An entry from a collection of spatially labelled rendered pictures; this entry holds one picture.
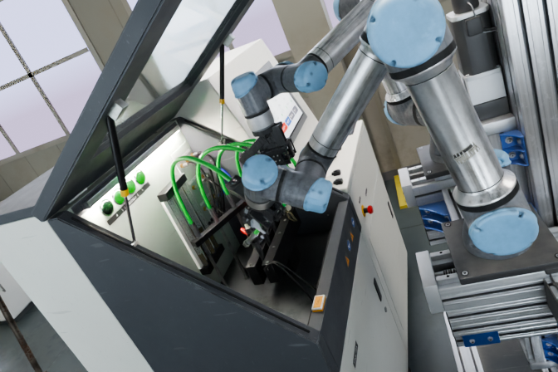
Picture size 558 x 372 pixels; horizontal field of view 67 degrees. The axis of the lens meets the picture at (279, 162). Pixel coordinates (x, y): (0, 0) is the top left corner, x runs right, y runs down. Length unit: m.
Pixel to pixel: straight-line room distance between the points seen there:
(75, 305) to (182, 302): 0.37
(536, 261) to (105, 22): 3.38
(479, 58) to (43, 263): 1.28
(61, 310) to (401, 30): 1.25
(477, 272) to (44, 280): 1.16
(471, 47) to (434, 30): 0.45
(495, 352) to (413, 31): 1.51
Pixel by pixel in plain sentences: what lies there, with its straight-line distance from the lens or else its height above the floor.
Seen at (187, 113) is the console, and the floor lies 1.45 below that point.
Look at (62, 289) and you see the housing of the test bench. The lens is 1.42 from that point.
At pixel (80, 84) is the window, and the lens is 4.02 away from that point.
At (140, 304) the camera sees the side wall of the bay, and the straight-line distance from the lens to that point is 1.28.
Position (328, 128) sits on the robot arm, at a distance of 0.93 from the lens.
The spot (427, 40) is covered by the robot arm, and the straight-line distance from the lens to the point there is 0.70.
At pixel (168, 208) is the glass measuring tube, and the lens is 1.52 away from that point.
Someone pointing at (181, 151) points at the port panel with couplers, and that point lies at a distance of 1.66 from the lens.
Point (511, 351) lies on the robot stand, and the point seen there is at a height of 0.21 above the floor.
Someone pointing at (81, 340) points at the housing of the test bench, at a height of 1.02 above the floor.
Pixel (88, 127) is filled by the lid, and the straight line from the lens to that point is 0.97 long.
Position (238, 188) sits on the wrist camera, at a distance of 1.08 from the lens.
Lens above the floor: 1.75
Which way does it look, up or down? 21 degrees down
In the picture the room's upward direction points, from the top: 23 degrees counter-clockwise
